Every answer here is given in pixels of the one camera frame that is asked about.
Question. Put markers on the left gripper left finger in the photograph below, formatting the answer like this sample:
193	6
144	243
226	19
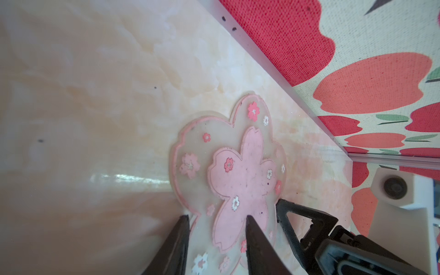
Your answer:
171	258

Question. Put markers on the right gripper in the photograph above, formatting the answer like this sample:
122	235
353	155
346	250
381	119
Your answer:
323	251

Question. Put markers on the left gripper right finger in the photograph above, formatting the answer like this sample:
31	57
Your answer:
261	256

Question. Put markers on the pink flower coaster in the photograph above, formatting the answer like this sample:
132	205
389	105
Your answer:
223	170

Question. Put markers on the right corner aluminium post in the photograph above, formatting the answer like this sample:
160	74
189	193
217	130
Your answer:
397	160

